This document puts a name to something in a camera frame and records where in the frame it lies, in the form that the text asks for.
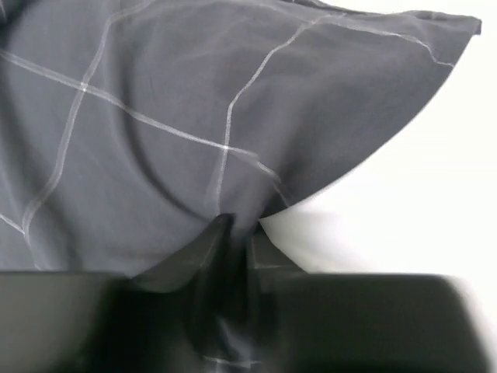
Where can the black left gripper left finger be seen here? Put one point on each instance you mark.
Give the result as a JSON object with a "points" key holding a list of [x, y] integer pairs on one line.
{"points": [[158, 321]]}

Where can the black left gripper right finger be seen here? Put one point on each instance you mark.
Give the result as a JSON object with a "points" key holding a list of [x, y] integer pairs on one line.
{"points": [[318, 322]]}

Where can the dark grey checked pillowcase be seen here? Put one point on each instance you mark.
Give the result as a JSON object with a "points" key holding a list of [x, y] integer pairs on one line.
{"points": [[127, 127]]}

